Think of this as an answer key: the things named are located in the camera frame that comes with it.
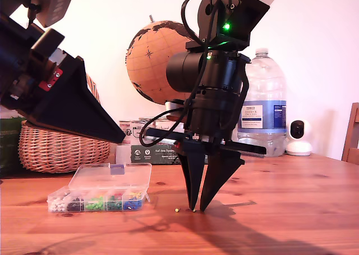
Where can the large clear water bottle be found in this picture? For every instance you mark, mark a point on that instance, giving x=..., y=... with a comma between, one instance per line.
x=263, y=78

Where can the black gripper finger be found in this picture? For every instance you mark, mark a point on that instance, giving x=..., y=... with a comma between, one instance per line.
x=73, y=106

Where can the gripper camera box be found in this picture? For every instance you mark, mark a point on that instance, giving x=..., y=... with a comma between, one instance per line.
x=172, y=105
x=59, y=5

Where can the can with black white label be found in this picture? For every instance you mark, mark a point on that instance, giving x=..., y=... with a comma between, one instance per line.
x=134, y=125

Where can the clear plastic pin organizer box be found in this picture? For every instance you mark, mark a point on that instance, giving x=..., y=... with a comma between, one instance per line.
x=112, y=179

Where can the cork globe on metal stand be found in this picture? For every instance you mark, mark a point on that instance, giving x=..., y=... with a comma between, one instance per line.
x=151, y=69

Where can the brown wooden chair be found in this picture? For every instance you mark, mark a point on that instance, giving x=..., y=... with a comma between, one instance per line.
x=352, y=131

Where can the small white round camera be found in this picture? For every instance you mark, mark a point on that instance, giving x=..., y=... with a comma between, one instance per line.
x=298, y=148

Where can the green and silver food bag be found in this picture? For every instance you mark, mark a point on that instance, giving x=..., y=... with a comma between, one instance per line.
x=9, y=148

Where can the can with pink label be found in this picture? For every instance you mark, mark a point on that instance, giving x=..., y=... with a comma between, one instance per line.
x=164, y=125

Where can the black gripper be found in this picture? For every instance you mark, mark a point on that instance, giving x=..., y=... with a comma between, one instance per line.
x=216, y=111

